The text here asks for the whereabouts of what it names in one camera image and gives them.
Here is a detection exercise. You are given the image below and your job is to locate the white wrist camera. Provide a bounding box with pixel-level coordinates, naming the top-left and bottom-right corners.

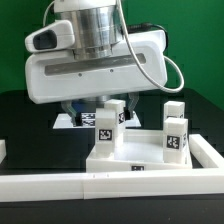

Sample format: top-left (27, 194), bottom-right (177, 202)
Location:
top-left (25, 20), bottom-right (75, 53)

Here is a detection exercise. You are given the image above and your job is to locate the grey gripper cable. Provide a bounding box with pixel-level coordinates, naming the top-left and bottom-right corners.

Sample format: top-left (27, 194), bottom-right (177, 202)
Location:
top-left (115, 0), bottom-right (186, 94)

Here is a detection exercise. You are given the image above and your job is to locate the white fence bar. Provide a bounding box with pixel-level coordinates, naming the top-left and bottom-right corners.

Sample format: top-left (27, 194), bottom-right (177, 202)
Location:
top-left (0, 168), bottom-right (224, 202)
top-left (189, 134), bottom-right (224, 169)

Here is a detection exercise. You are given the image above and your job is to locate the white front fence bar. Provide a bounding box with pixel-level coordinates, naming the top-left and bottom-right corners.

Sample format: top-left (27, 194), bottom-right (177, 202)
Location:
top-left (0, 168), bottom-right (224, 202)

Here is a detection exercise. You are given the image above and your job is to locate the white left fence block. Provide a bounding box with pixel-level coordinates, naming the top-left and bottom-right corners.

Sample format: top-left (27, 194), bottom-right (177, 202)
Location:
top-left (0, 140), bottom-right (7, 164)

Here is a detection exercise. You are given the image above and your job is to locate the white right fence bar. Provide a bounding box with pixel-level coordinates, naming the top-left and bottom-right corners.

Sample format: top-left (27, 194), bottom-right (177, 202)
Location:
top-left (189, 134), bottom-right (224, 169)

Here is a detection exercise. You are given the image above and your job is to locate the white sheet with tags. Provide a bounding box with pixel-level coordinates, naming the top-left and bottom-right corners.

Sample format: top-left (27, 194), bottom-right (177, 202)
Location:
top-left (53, 113), bottom-right (141, 129)

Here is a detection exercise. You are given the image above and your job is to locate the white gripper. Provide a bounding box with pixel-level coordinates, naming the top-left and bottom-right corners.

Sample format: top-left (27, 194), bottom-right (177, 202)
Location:
top-left (25, 30), bottom-right (167, 127)

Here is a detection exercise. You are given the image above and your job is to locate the white cable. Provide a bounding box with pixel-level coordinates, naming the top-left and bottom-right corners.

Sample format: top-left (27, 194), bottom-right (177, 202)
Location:
top-left (42, 0), bottom-right (58, 28)

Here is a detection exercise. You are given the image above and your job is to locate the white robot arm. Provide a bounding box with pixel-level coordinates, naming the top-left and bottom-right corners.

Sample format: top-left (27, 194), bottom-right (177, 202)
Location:
top-left (25, 0), bottom-right (168, 125)

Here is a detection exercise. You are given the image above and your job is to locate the white square tabletop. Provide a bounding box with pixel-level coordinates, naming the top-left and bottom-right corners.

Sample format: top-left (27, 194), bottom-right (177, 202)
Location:
top-left (86, 129), bottom-right (193, 173)

